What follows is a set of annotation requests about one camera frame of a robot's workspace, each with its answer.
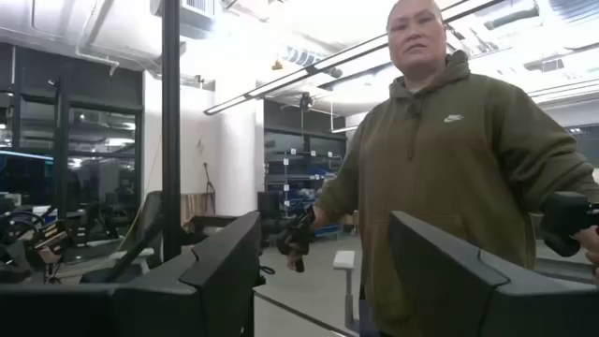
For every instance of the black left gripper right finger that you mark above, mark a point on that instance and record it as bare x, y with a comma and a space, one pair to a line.
449, 290

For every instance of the small white stool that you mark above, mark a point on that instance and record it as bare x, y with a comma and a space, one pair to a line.
344, 259

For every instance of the person's hand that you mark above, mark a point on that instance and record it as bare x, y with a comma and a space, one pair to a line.
590, 243
294, 262

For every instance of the ceiling air vent unit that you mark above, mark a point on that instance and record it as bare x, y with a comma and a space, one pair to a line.
196, 14

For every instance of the person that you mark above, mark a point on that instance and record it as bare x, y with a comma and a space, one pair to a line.
444, 164

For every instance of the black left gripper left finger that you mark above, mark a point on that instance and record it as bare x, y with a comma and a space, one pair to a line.
215, 281

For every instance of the long ceiling light strip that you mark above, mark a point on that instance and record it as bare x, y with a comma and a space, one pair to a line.
281, 83

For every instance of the black vertical frame post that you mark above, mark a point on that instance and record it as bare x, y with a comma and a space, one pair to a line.
171, 140

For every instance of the background shelving rack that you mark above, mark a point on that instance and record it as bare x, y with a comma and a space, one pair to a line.
299, 178

